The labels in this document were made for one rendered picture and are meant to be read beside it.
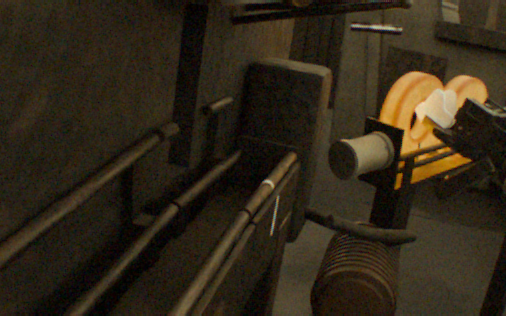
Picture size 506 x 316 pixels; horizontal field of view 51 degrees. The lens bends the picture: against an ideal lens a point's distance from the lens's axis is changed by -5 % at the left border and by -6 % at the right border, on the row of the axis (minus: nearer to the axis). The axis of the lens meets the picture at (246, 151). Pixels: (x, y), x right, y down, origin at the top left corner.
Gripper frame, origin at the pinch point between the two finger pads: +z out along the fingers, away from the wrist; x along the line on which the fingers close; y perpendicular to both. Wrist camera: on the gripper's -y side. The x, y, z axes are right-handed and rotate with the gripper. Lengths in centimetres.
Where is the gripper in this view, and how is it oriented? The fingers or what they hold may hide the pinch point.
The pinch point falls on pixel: (417, 107)
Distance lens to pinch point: 94.6
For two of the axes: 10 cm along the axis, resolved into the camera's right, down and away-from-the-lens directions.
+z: -5.5, -5.6, 6.1
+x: -7.7, 0.8, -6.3
